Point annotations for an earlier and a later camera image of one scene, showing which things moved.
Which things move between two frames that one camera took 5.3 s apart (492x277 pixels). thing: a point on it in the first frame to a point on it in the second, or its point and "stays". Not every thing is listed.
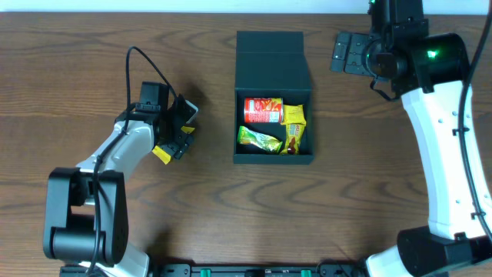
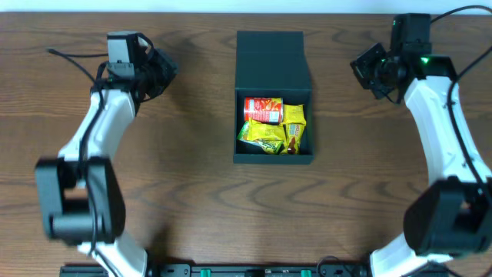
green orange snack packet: (244, 135) stays
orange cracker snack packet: (294, 114) stays
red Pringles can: (264, 110) stays
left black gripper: (178, 139) to (162, 71)
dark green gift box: (272, 65) stays
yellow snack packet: (162, 155) to (261, 130)
